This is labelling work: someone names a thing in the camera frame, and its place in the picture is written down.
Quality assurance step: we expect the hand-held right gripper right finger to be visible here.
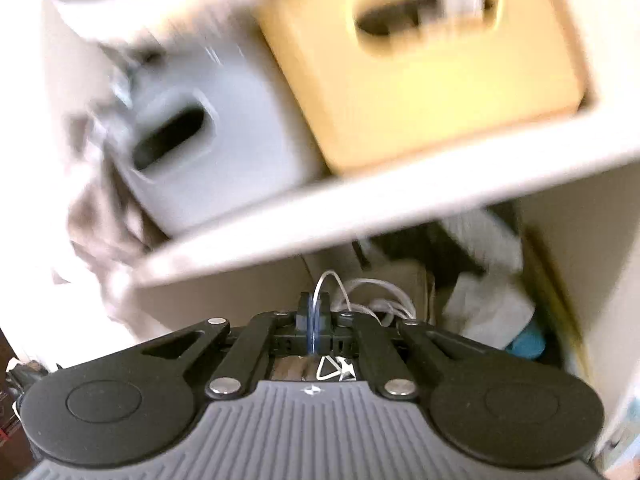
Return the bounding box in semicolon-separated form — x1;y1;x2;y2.
316;292;496;401

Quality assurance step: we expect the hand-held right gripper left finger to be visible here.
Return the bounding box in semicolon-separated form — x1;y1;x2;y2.
140;292;317;400

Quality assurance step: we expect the white cable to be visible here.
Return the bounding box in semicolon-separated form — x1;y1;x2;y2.
314;270;417;323

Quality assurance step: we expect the beige wooden shelf unit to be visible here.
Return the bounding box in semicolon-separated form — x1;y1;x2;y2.
0;0;640;461

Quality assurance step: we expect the blue round container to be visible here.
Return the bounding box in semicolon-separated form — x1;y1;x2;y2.
505;327;546;358

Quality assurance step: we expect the pale grey plastic basket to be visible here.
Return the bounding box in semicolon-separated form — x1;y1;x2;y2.
107;40;326;238

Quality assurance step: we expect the yellow plastic basket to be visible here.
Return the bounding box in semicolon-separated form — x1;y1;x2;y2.
257;0;588;173

